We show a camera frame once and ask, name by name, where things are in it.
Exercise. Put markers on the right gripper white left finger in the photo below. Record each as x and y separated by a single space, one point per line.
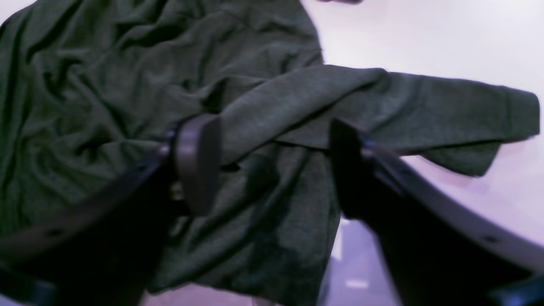
104 250

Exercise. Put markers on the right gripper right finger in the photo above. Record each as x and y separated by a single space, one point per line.
438 253

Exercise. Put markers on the dark green t-shirt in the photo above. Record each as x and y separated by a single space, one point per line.
88 87

